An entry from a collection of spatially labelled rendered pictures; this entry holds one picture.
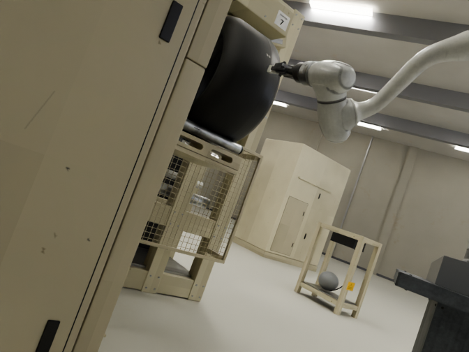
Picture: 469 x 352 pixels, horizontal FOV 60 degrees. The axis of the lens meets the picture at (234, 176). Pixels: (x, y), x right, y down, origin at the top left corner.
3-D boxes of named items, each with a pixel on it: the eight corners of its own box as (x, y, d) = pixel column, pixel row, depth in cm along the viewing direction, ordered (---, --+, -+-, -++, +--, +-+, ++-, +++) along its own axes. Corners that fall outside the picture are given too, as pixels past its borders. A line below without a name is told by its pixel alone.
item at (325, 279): (336, 315, 391) (363, 236, 396) (293, 290, 439) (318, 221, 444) (356, 318, 412) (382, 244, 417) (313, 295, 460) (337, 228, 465)
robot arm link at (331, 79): (303, 64, 139) (308, 100, 144) (336, 67, 126) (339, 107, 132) (326, 55, 143) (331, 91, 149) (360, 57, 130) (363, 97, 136)
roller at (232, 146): (175, 124, 161) (179, 114, 161) (170, 123, 165) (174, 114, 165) (241, 155, 181) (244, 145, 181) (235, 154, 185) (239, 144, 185)
